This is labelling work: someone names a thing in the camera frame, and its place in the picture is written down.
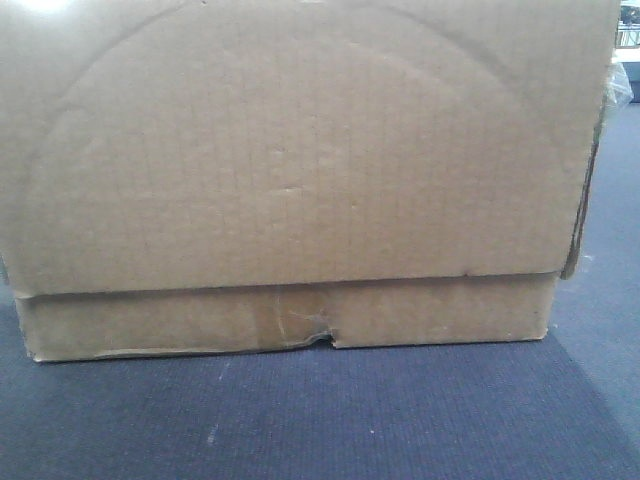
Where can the brown cardboard carton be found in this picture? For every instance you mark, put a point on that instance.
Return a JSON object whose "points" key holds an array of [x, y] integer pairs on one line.
{"points": [[186, 177]]}

